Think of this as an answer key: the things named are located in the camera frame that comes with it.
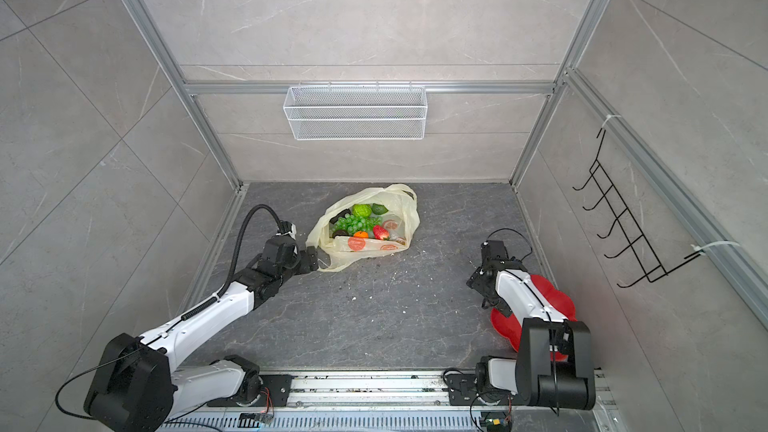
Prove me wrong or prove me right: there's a green fake grapes bunch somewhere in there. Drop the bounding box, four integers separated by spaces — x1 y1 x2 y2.
330 215 382 238

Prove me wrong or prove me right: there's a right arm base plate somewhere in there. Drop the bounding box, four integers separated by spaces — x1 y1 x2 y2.
441 368 524 406

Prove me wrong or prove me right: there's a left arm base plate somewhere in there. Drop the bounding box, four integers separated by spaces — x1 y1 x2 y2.
206 374 293 409

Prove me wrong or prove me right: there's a dark green fake avocado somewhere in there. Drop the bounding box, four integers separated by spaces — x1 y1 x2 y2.
371 203 389 215

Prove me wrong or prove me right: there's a red fake strawberry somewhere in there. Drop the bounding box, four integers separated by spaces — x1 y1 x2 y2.
373 225 390 241

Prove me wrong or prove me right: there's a cream plastic bag fruit print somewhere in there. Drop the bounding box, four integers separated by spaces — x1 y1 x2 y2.
306 184 420 272

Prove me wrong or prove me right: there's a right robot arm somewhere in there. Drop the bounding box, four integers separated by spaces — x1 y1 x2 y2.
467 239 597 412

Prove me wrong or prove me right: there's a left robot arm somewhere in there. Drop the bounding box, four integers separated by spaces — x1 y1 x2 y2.
83 234 318 431

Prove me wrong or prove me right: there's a dark brown fake fruit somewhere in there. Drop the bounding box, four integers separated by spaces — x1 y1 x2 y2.
329 208 351 225

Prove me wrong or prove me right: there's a red flower-shaped plastic plate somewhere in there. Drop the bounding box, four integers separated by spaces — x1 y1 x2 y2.
490 270 576 352

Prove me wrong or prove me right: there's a black wire hook rack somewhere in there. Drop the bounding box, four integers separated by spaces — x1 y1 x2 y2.
571 129 704 289

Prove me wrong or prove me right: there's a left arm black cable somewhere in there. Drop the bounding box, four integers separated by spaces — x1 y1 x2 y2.
221 203 283 295

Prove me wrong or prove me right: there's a white wire mesh basket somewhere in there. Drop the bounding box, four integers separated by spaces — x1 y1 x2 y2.
283 85 428 141

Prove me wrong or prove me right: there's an aluminium rail frame front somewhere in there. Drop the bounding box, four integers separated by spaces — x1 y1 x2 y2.
159 370 625 431

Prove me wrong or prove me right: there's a light green fake fruit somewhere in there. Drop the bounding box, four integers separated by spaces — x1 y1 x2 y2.
351 204 373 218

